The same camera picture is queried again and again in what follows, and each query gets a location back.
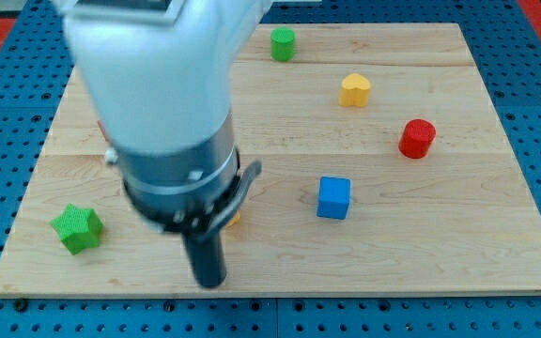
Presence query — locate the grey black tool mount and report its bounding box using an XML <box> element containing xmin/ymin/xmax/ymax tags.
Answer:
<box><xmin>104</xmin><ymin>109</ymin><xmax>262</xmax><ymax>234</ymax></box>

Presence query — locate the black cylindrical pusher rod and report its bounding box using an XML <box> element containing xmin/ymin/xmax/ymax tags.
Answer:
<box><xmin>182</xmin><ymin>234</ymin><xmax>226</xmax><ymax>288</ymax></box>

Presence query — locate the green star block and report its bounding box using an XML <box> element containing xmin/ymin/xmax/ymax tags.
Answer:
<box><xmin>50</xmin><ymin>204</ymin><xmax>103</xmax><ymax>255</ymax></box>

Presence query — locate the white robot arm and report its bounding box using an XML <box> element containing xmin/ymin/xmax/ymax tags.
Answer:
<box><xmin>55</xmin><ymin>0</ymin><xmax>271</xmax><ymax>288</ymax></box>

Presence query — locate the yellow block behind arm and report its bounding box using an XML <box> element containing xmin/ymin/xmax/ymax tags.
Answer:
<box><xmin>226</xmin><ymin>212</ymin><xmax>240</xmax><ymax>227</ymax></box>

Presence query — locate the blue cube block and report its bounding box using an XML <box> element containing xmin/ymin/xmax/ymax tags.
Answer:
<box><xmin>317</xmin><ymin>177</ymin><xmax>351</xmax><ymax>220</ymax></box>

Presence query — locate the green cylinder block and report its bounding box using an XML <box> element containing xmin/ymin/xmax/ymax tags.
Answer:
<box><xmin>270</xmin><ymin>27</ymin><xmax>296</xmax><ymax>62</ymax></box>

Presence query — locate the yellow heart block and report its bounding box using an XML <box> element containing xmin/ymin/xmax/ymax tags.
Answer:
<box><xmin>338</xmin><ymin>73</ymin><xmax>372</xmax><ymax>107</ymax></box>

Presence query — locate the wooden board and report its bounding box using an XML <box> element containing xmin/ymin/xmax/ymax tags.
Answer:
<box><xmin>0</xmin><ymin>23</ymin><xmax>541</xmax><ymax>300</ymax></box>

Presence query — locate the red cylinder block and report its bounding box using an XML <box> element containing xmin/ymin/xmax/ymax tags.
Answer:
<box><xmin>398</xmin><ymin>119</ymin><xmax>437</xmax><ymax>159</ymax></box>

